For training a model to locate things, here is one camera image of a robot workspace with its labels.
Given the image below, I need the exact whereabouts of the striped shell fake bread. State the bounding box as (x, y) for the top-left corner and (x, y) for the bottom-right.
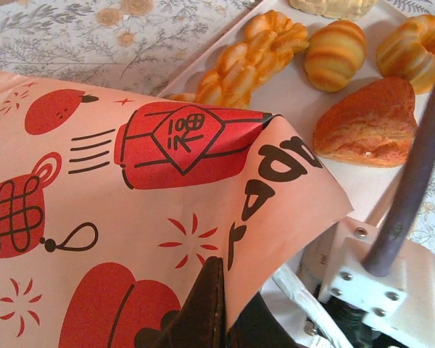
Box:
(303, 20), (368, 94)

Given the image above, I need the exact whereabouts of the pale pink plastic tray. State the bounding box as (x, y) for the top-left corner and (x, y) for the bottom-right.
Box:
(155, 0), (435, 236)

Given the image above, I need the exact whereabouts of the red white paper bag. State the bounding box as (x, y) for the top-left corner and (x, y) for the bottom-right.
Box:
(0, 68), (356, 348)

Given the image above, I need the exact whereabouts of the triangular fake puff pastry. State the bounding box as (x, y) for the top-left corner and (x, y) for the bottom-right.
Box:
(312, 75), (419, 169)

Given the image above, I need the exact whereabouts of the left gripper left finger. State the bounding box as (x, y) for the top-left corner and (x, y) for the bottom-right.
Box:
(144, 257), (227, 348)

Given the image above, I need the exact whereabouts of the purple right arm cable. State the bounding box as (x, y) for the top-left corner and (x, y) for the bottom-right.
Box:
(362, 68), (435, 278)

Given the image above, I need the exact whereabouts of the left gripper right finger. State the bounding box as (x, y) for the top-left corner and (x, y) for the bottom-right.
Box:
(227, 293), (299, 348)

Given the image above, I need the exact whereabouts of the floral tablecloth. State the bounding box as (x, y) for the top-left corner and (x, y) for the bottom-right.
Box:
(0, 0), (435, 258)

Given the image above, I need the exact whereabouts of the twisted orange fake bread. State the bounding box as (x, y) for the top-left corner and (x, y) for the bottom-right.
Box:
(165, 9), (310, 109)

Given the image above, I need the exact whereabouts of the ring-shaped fake bread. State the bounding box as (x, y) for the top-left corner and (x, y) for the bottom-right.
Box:
(376, 14), (435, 96)

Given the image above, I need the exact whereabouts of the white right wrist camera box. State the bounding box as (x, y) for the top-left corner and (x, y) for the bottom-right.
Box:
(317, 216), (435, 348)

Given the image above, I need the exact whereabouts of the cream fake bread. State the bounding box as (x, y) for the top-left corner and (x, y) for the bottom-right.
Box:
(288, 0), (380, 20)

